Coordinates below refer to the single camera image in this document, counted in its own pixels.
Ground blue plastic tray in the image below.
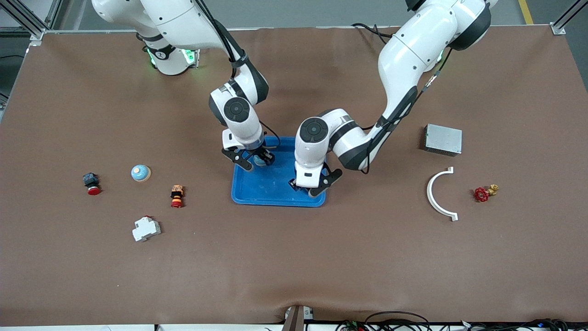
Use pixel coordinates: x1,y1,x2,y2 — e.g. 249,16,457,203
231,135,327,208

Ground white circuit breaker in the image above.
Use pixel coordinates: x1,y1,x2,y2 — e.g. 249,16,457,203
132,215,162,243

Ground grey metal box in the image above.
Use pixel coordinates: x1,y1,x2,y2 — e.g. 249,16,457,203
424,124,463,157

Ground red emergency stop button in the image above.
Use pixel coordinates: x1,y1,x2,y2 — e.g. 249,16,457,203
83,172,102,196

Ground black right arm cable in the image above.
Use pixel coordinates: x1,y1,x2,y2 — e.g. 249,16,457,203
260,120,282,150

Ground white curved plastic bracket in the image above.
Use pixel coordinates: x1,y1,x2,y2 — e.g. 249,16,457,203
426,166,459,222

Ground black left base cables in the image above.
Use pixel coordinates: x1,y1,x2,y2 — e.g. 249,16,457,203
351,22,393,45

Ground black cable loop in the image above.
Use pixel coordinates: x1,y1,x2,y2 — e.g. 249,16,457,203
364,311,431,331

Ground red handle brass valve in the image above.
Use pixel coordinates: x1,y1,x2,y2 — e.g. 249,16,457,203
474,184,499,203

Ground aluminium frame rail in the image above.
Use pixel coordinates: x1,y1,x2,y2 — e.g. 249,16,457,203
550,0,588,35
0,0,62,46

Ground black cable bundle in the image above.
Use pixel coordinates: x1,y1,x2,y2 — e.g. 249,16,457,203
459,318,588,331

